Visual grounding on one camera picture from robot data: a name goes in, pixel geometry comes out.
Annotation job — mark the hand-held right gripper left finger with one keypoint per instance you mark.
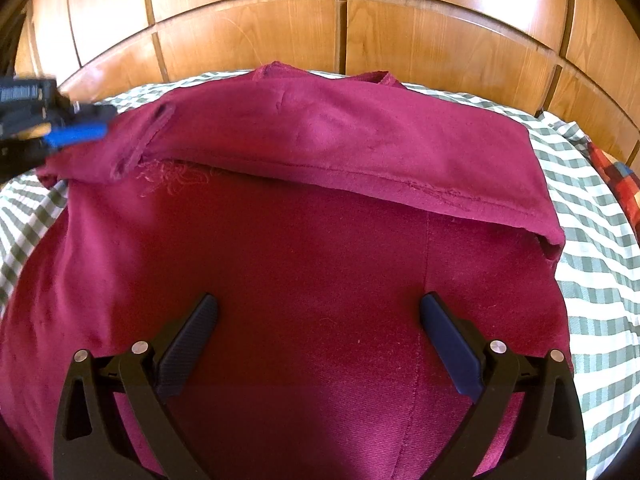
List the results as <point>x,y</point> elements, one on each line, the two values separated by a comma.
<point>187,340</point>

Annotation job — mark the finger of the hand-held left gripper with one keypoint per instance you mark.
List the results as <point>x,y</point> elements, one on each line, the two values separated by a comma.
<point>75,132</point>

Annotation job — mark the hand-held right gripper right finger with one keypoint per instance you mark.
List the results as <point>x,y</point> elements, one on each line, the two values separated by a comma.
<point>452,345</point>

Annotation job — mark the dark red garment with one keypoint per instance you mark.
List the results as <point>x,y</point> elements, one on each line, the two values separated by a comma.
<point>310,260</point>

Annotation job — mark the green checked bed sheet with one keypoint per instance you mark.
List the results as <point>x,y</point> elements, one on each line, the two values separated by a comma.
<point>595,260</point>

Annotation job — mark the multicoloured plaid pillow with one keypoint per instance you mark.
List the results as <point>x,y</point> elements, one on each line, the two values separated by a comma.
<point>620,175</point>

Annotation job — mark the wooden wardrobe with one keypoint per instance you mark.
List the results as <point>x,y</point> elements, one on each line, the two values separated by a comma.
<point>400,25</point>

